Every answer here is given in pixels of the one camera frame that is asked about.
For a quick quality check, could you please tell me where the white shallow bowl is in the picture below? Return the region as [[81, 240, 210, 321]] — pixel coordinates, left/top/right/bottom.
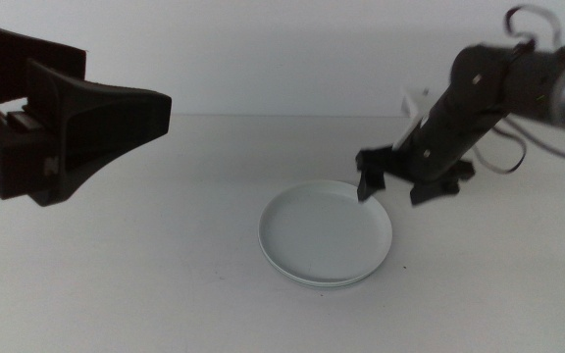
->
[[257, 178, 393, 286]]

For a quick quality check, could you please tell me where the pale green shallow bowl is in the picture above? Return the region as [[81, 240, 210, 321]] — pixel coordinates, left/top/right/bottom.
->
[[262, 264, 386, 290]]

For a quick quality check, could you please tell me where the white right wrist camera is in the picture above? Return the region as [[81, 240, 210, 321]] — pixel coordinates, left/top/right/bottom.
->
[[391, 87, 434, 151]]

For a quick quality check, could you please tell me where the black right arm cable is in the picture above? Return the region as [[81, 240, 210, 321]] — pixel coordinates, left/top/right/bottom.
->
[[503, 3, 563, 51], [501, 116, 565, 167], [472, 122, 530, 176]]

